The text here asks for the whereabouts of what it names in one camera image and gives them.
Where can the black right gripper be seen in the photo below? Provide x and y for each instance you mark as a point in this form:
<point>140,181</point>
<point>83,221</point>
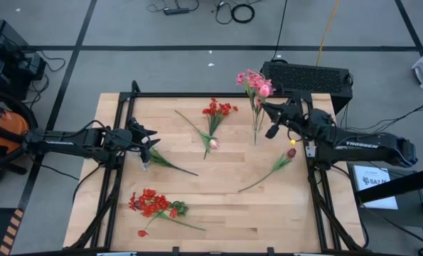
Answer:
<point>300,121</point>

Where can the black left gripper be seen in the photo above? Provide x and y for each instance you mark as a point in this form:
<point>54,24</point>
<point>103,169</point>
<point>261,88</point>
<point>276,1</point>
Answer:
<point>129,140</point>

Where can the white veined artificial flower bunch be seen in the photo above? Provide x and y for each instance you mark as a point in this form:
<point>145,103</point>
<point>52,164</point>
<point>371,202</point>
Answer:
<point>161,160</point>

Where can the pink artificial flower bunch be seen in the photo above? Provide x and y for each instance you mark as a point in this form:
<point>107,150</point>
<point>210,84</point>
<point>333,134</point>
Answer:
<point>252,80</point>

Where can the red artificial flower bunch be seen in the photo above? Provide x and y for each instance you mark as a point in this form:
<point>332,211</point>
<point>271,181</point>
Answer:
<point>216,108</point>
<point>150,202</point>

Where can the pale pink-green artificial tulip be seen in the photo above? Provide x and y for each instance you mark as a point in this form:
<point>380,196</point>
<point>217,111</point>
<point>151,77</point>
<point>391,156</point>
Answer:
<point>214,144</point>

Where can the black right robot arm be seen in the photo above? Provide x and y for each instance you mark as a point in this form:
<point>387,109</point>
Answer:
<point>367,144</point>

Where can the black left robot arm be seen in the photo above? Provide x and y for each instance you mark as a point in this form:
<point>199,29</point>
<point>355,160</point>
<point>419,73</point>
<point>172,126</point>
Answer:
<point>72,142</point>

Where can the green glass vase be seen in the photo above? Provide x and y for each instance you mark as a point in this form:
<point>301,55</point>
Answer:
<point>182,209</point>

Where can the dark red artificial tulip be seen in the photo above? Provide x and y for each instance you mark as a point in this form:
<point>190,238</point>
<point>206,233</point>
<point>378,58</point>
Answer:
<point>291,153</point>
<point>165,215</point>

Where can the black computer tower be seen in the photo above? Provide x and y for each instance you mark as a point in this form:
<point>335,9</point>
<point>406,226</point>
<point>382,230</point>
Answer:
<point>303,80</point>

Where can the white printed booklet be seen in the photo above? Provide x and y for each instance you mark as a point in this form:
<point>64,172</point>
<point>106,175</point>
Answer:
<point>374,192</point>

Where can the black power strip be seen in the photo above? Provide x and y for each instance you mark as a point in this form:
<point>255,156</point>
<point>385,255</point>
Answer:
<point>175,11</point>

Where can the orange vacuum cleaner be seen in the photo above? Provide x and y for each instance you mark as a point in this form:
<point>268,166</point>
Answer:
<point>8,126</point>

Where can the black side cart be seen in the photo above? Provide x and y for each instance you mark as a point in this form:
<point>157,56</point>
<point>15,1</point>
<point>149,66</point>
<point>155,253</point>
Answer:
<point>403,186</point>

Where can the black equipment case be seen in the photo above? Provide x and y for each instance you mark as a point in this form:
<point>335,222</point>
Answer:
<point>5,42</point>

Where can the black metal table frame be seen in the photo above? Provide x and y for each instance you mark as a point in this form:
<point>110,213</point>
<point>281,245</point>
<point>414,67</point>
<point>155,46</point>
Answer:
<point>214,95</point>

